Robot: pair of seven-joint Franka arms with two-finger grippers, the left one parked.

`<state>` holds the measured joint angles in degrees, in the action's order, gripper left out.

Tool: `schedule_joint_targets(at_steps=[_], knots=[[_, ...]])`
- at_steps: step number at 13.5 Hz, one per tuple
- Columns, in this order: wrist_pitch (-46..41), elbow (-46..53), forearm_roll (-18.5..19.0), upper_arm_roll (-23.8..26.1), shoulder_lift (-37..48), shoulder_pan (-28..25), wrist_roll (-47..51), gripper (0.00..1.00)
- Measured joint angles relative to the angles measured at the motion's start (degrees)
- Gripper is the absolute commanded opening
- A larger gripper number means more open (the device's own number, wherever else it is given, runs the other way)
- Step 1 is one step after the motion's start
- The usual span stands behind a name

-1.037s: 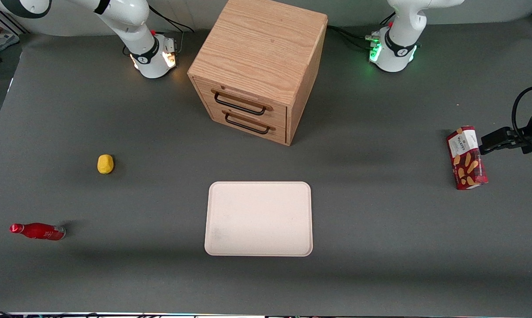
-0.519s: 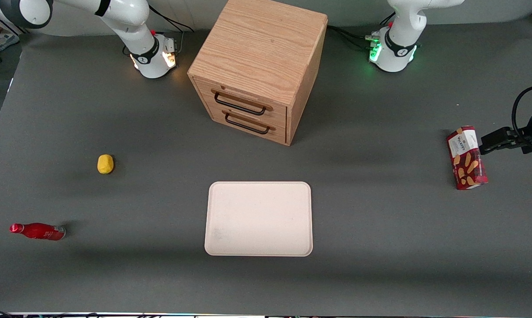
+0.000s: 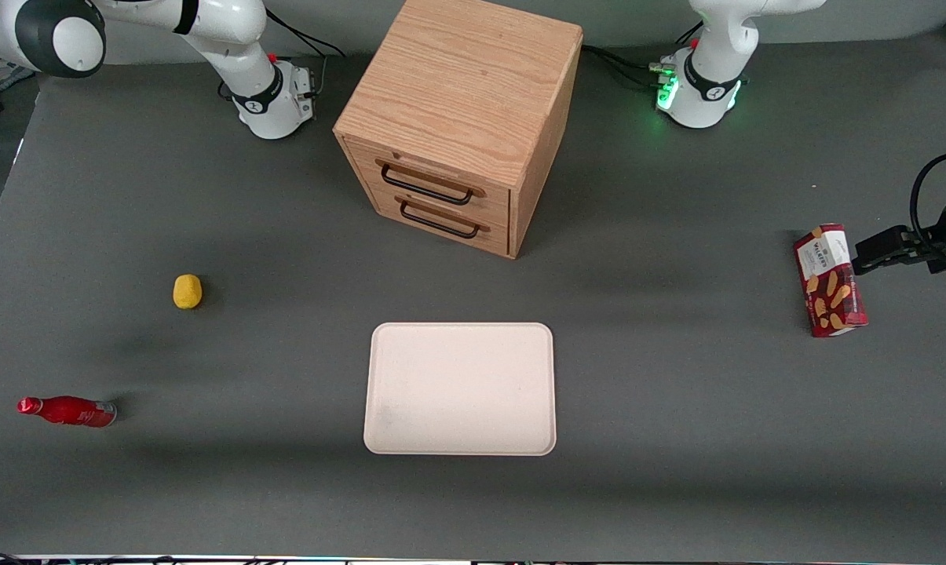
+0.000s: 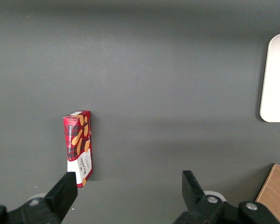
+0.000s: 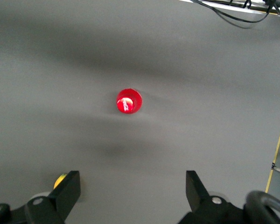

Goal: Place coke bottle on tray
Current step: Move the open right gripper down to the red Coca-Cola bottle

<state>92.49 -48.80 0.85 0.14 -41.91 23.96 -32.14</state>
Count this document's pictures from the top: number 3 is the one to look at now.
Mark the cream plastic tray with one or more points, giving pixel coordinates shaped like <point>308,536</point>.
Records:
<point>461,388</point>

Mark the wooden drawer cabinet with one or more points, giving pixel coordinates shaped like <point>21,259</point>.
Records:
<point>457,78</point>

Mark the red coke bottle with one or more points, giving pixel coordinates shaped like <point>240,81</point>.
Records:
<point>72,411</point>

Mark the red shortbread cookie box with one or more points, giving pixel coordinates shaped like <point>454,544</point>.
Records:
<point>832,282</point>

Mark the yellow toy lemon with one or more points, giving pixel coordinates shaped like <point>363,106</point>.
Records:
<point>188,292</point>

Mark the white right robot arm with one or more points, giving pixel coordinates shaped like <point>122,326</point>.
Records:
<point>229,47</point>

